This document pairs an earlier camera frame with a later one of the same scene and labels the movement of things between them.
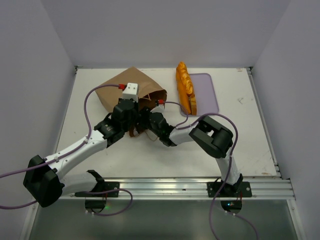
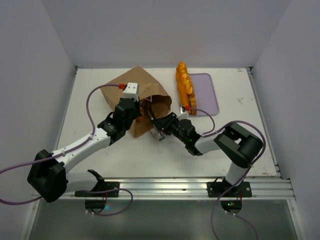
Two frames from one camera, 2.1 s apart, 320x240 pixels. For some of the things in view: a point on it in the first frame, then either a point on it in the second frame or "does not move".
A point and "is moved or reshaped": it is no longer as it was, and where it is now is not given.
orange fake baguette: (184, 98) does not move
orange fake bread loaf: (185, 77) does not move
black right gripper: (145, 116) → (160, 123)
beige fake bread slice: (193, 106) does not move
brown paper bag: (149, 93) is moved or reshaped
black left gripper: (136, 106) does not move
